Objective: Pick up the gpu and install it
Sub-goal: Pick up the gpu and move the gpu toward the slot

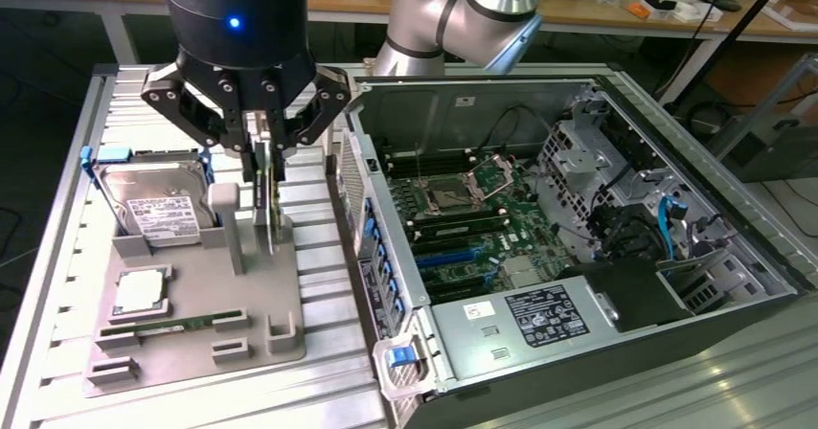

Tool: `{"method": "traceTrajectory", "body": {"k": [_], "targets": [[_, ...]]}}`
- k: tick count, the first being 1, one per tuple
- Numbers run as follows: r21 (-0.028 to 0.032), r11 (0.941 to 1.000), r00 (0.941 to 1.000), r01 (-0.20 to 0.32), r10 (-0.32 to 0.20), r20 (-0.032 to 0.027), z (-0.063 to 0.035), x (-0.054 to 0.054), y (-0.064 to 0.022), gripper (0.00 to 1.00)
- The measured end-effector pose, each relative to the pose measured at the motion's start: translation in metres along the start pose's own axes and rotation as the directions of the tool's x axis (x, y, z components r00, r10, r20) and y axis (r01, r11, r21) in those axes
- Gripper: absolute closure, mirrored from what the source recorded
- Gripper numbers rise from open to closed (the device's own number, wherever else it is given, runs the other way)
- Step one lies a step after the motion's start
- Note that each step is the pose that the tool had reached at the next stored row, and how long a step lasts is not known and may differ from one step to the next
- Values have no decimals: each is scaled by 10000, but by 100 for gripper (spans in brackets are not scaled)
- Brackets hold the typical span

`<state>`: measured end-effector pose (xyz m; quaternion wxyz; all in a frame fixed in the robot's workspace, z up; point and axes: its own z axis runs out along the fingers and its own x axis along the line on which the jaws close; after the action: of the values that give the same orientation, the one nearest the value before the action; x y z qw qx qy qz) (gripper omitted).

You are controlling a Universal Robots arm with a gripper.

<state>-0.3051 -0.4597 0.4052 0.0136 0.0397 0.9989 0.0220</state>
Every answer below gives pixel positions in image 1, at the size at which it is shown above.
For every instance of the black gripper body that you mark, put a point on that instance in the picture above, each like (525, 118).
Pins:
(242, 17)

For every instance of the green motherboard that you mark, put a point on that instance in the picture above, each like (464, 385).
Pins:
(523, 218)

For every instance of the open metal socket cover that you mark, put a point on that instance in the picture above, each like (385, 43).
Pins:
(475, 182)

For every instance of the dark grey cabinet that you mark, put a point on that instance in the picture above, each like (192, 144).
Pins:
(779, 156)

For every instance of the silver perforated drive cage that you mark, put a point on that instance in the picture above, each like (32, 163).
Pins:
(575, 170)

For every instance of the green loose RAM stick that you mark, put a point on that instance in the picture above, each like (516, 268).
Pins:
(185, 324)

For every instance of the silver power supply unit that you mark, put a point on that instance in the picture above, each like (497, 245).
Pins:
(485, 343)

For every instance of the black graphics card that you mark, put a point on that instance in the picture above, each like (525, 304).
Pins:
(264, 199)

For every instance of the installed RAM stick white label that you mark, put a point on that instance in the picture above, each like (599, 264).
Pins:
(456, 230)

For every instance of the CPU socket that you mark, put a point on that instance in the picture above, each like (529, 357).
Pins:
(447, 194)

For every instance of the blue case latch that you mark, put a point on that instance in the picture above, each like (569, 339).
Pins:
(399, 357)

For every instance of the blue expansion slot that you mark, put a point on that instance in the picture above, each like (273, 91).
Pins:
(447, 257)

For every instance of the hard disk blue carrier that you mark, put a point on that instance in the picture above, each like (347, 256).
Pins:
(153, 185)

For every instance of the black expansion slot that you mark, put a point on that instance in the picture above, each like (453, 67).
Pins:
(456, 287)

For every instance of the grey parts rack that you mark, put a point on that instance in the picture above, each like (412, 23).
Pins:
(197, 285)

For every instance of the open black PC case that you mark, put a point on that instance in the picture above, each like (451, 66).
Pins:
(575, 386)

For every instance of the black tripod pole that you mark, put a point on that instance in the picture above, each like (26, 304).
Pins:
(745, 34)

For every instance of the grey vented disk bay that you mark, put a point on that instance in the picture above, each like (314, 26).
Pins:
(703, 290)

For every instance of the silver CPU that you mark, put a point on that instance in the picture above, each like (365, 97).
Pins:
(140, 292)

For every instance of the black air shroud box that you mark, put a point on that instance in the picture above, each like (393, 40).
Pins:
(632, 295)

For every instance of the thin metal locking lever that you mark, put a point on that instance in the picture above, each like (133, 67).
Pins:
(417, 161)

